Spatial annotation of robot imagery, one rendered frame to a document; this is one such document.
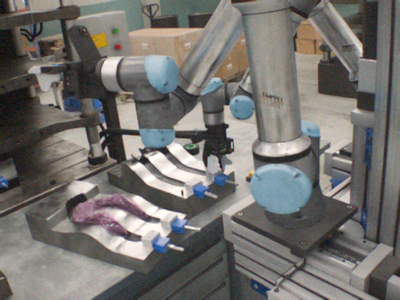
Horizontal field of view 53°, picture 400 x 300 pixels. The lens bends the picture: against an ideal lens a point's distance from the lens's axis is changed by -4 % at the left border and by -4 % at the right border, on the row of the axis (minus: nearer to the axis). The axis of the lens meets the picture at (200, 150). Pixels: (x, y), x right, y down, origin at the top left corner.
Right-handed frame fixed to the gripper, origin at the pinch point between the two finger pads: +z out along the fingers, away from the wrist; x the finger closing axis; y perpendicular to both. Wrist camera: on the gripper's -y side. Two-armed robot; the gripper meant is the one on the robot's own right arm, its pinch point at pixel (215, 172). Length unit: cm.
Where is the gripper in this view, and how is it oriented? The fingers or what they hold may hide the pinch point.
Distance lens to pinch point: 156.1
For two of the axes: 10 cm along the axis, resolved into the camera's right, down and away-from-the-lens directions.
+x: 7.0, -3.5, 6.2
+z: 1.1, 9.1, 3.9
